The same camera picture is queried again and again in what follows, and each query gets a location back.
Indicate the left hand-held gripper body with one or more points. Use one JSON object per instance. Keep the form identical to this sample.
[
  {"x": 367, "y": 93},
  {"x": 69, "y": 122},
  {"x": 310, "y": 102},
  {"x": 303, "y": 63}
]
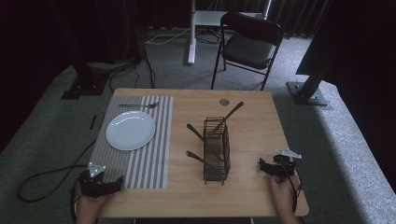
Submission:
[{"x": 95, "y": 185}]

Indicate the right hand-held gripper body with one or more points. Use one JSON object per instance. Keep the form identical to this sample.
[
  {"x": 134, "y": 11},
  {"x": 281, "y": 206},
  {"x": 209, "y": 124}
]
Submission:
[{"x": 285, "y": 166}]

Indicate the person's left hand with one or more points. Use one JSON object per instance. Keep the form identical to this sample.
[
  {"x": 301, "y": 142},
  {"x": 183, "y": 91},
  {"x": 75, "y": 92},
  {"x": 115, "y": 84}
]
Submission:
[{"x": 90, "y": 208}]

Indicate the grey white striped placemat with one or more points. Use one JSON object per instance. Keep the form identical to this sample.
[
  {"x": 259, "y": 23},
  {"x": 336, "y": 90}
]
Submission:
[{"x": 152, "y": 161}]

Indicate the white round plate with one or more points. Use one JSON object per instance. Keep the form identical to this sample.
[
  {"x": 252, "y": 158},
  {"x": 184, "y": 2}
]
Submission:
[{"x": 130, "y": 130}]

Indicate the short black strip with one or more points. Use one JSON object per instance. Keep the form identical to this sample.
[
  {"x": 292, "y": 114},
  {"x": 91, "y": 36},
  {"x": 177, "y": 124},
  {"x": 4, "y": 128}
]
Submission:
[{"x": 92, "y": 122}]

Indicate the grey round table grommet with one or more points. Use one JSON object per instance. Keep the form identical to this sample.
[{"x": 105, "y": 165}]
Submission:
[{"x": 224, "y": 102}]

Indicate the metal fork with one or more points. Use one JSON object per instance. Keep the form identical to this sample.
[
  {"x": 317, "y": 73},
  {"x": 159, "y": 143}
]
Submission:
[{"x": 137, "y": 105}]

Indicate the black metal stand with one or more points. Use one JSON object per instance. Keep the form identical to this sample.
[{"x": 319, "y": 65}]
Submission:
[{"x": 84, "y": 87}]

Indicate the black folding chair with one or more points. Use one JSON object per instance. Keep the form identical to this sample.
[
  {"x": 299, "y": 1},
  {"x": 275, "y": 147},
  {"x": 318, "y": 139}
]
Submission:
[{"x": 249, "y": 49}]

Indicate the black stand with base plate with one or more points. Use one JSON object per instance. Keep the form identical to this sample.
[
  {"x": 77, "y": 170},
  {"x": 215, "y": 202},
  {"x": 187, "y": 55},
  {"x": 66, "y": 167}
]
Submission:
[{"x": 306, "y": 95}]

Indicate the white desk frame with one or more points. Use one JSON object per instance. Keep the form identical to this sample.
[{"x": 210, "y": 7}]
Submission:
[{"x": 192, "y": 46}]

